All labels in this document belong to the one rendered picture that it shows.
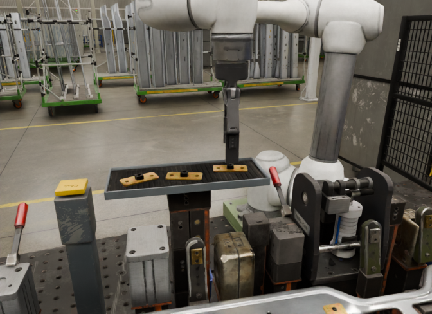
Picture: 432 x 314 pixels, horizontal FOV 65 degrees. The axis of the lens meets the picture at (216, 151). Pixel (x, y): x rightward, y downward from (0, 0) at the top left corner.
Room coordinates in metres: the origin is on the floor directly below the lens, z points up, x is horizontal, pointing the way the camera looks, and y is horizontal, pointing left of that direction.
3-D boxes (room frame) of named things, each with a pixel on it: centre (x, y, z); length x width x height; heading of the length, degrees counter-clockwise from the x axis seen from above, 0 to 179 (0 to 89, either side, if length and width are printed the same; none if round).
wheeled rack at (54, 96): (6.82, 2.88, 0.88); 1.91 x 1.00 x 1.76; 21
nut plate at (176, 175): (0.73, 0.07, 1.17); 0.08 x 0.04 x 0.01; 87
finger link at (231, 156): (0.71, -0.04, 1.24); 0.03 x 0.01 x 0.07; 91
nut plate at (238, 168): (0.78, -0.04, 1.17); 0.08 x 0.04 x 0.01; 91
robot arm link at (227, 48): (0.77, -0.03, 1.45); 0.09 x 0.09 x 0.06
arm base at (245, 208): (1.24, -0.19, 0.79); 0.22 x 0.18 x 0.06; 120
